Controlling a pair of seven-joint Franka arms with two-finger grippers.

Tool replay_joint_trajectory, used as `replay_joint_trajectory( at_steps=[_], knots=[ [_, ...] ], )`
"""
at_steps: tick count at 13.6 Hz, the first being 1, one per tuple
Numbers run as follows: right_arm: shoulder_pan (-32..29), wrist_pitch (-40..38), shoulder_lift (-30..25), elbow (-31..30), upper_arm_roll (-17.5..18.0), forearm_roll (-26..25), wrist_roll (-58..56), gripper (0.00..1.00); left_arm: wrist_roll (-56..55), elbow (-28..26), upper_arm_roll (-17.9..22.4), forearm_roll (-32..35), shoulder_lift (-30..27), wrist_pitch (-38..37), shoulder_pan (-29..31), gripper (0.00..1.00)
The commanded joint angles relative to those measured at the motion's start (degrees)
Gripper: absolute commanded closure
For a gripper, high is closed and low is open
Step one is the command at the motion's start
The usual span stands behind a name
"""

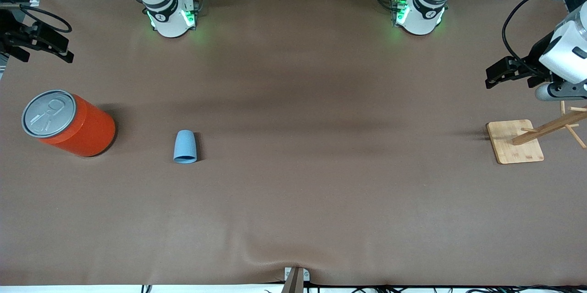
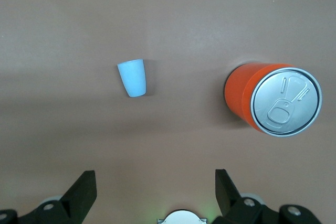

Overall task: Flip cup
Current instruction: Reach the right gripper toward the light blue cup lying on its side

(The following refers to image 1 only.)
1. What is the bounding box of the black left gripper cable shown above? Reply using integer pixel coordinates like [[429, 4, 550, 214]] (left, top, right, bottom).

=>
[[502, 0, 570, 78]]

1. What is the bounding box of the wooden cup rack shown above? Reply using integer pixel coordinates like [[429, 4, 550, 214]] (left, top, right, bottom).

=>
[[487, 100, 587, 165]]

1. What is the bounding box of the light blue plastic cup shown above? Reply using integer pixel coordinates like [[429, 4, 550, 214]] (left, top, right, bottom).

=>
[[173, 130, 198, 164]]

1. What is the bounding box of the brown table mat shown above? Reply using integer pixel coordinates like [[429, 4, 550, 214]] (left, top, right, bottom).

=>
[[0, 0, 587, 287]]

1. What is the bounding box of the metal table clamp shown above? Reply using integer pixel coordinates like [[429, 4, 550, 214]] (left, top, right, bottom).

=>
[[281, 266, 310, 293]]

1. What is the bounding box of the red can with grey lid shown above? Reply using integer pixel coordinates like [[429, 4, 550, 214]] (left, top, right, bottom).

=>
[[22, 90, 116, 157]]

